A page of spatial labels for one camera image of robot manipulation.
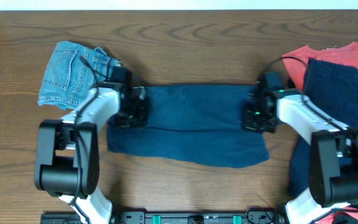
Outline dark blue shorts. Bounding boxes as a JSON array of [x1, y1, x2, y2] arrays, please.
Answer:
[[107, 85, 269, 168]]

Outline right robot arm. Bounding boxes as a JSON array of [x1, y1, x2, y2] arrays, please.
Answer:
[[242, 72, 358, 223]]

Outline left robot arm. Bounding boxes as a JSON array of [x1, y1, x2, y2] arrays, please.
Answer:
[[34, 67, 149, 223]]

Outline light blue denim shorts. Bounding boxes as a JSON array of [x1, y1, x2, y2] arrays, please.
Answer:
[[38, 41, 121, 110]]

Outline dark navy garment pile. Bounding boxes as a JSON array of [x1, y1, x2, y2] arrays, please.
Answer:
[[289, 59, 358, 197]]

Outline red t-shirt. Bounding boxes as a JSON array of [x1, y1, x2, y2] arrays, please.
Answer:
[[282, 42, 358, 90]]

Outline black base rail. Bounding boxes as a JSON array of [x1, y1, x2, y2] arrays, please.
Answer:
[[40, 208, 287, 224]]

